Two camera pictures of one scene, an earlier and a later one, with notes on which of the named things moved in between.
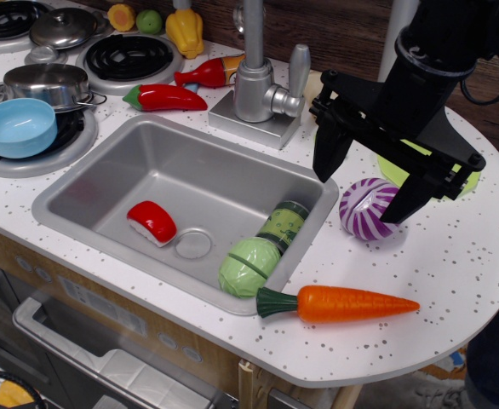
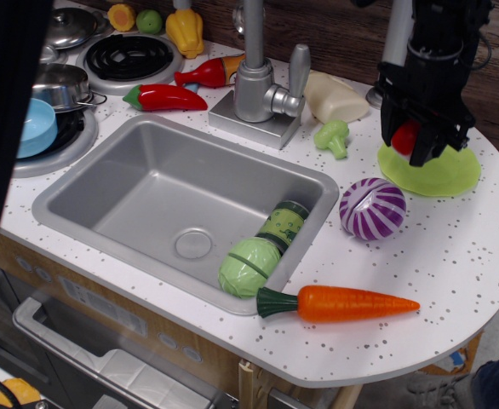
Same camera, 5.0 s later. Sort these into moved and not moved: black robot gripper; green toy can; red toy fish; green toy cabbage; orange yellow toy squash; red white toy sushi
Moved: red white toy sushi; black robot gripper
Not moved: green toy can; orange yellow toy squash; red toy fish; green toy cabbage
